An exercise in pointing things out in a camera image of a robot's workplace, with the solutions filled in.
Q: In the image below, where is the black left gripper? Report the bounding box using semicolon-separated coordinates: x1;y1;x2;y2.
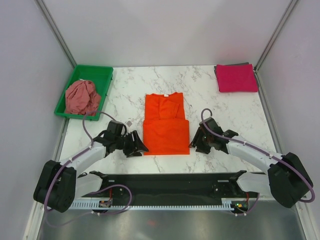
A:
114;130;149;158

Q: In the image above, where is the orange t shirt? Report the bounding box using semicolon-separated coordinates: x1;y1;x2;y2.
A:
142;92;190;156

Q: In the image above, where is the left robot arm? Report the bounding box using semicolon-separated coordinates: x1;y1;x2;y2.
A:
33;120;149;213

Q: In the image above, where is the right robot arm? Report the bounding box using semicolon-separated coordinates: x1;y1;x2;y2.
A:
189;117;314;208

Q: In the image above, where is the dusty pink t shirt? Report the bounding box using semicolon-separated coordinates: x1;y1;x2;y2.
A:
65;79;101;116

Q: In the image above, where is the folded magenta t shirt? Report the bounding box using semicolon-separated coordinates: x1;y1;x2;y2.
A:
216;64;258;93

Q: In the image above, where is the green plastic bin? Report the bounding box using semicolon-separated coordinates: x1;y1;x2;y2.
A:
54;65;114;121

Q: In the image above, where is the folded grey t shirt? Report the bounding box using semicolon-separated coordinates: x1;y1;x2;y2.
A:
214;62;255;76

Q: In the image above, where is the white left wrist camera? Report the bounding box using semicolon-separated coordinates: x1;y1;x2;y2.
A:
125;120;134;128

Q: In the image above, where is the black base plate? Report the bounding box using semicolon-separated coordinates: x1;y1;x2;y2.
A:
91;172;257;204

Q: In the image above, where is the white slotted cable duct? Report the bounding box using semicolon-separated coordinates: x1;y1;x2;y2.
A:
69;197;249;211

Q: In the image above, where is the right aluminium frame post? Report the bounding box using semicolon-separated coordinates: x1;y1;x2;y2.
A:
253;0;300;73

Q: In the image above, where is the aluminium frame post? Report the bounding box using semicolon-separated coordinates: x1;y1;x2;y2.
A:
253;0;300;73
34;0;77;68

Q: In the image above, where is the left aluminium frame post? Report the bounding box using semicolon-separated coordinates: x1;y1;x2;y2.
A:
34;0;77;68

